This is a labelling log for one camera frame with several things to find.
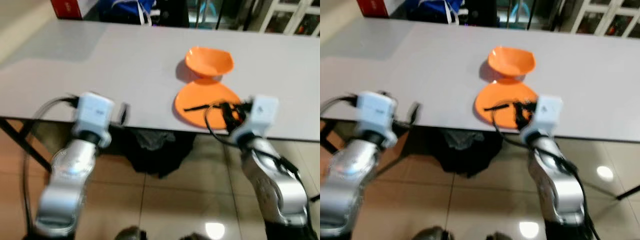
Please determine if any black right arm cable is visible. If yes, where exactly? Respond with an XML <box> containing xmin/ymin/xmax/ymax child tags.
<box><xmin>492</xmin><ymin>101</ymin><xmax>601</xmax><ymax>240</ymax></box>
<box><xmin>203</xmin><ymin>101</ymin><xmax>302</xmax><ymax>185</ymax></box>

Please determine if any blue bag with white straps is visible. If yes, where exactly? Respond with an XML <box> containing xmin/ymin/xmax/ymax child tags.
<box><xmin>97</xmin><ymin>0</ymin><xmax>157</xmax><ymax>26</ymax></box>
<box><xmin>404</xmin><ymin>0</ymin><xmax>462</xmax><ymax>26</ymax></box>

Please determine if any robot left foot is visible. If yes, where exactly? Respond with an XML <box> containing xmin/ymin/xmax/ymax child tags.
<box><xmin>114</xmin><ymin>226</ymin><xmax>149</xmax><ymax>240</ymax></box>
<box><xmin>414</xmin><ymin>226</ymin><xmax>449</xmax><ymax>240</ymax></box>

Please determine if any black bag under table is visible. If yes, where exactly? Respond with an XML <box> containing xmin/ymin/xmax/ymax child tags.
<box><xmin>122</xmin><ymin>128</ymin><xmax>196</xmax><ymax>179</ymax></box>
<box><xmin>433</xmin><ymin>128</ymin><xmax>504</xmax><ymax>179</ymax></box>

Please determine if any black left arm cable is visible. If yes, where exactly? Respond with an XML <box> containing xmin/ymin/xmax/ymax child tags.
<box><xmin>320</xmin><ymin>93</ymin><xmax>359</xmax><ymax>117</ymax></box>
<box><xmin>21</xmin><ymin>94</ymin><xmax>80</xmax><ymax>223</ymax></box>

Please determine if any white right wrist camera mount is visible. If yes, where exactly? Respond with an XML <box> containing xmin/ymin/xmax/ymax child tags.
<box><xmin>247</xmin><ymin>95</ymin><xmax>280</xmax><ymax>137</ymax></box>
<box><xmin>533</xmin><ymin>94</ymin><xmax>564</xmax><ymax>134</ymax></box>

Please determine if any orange plastic bowl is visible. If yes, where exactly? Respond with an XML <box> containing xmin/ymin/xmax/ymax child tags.
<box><xmin>487</xmin><ymin>46</ymin><xmax>537</xmax><ymax>79</ymax></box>
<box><xmin>184</xmin><ymin>46</ymin><xmax>235</xmax><ymax>79</ymax></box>

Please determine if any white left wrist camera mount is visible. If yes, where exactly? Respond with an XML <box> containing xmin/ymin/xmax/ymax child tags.
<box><xmin>73</xmin><ymin>92</ymin><xmax>115</xmax><ymax>135</ymax></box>
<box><xmin>355</xmin><ymin>91</ymin><xmax>399</xmax><ymax>135</ymax></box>

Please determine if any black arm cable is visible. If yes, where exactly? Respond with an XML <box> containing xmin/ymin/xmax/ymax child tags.
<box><xmin>203</xmin><ymin>101</ymin><xmax>302</xmax><ymax>185</ymax></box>
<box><xmin>320</xmin><ymin>93</ymin><xmax>359</xmax><ymax>117</ymax></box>
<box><xmin>492</xmin><ymin>101</ymin><xmax>601</xmax><ymax>240</ymax></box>
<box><xmin>21</xmin><ymin>94</ymin><xmax>80</xmax><ymax>223</ymax></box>

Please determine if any black chair back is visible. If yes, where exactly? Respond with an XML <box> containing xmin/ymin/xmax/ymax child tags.
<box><xmin>460</xmin><ymin>0</ymin><xmax>501</xmax><ymax>29</ymax></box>
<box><xmin>154</xmin><ymin>0</ymin><xmax>191</xmax><ymax>29</ymax></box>

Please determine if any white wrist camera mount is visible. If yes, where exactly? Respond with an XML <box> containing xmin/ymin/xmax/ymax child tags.
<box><xmin>355</xmin><ymin>91</ymin><xmax>399</xmax><ymax>135</ymax></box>
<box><xmin>533</xmin><ymin>94</ymin><xmax>564</xmax><ymax>134</ymax></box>
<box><xmin>73</xmin><ymin>92</ymin><xmax>115</xmax><ymax>135</ymax></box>
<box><xmin>247</xmin><ymin>95</ymin><xmax>280</xmax><ymax>137</ymax></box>

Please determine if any red cardboard box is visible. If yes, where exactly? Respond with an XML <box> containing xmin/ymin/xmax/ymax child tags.
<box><xmin>356</xmin><ymin>0</ymin><xmax>402</xmax><ymax>19</ymax></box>
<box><xmin>50</xmin><ymin>0</ymin><xmax>99</xmax><ymax>21</ymax></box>

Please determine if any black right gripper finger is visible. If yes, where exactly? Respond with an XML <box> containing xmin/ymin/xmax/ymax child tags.
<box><xmin>183</xmin><ymin>103</ymin><xmax>225</xmax><ymax>112</ymax></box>
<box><xmin>222</xmin><ymin>104</ymin><xmax>238</xmax><ymax>132</ymax></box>
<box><xmin>483</xmin><ymin>102</ymin><xmax>522</xmax><ymax>112</ymax></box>
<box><xmin>515</xmin><ymin>103</ymin><xmax>529</xmax><ymax>131</ymax></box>

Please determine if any white glass door cabinet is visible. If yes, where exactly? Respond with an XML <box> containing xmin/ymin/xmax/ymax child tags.
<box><xmin>569</xmin><ymin>0</ymin><xmax>640</xmax><ymax>39</ymax></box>
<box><xmin>259</xmin><ymin>0</ymin><xmax>321</xmax><ymax>38</ymax></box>

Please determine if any teal plastic stool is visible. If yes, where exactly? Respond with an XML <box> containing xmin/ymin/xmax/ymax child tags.
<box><xmin>507</xmin><ymin>0</ymin><xmax>534</xmax><ymax>24</ymax></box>
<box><xmin>196</xmin><ymin>0</ymin><xmax>222</xmax><ymax>23</ymax></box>

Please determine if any orange plastic plate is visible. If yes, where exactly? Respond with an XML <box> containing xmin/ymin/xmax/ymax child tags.
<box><xmin>474</xmin><ymin>79</ymin><xmax>544</xmax><ymax>130</ymax></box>
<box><xmin>173</xmin><ymin>78</ymin><xmax>245</xmax><ymax>130</ymax></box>

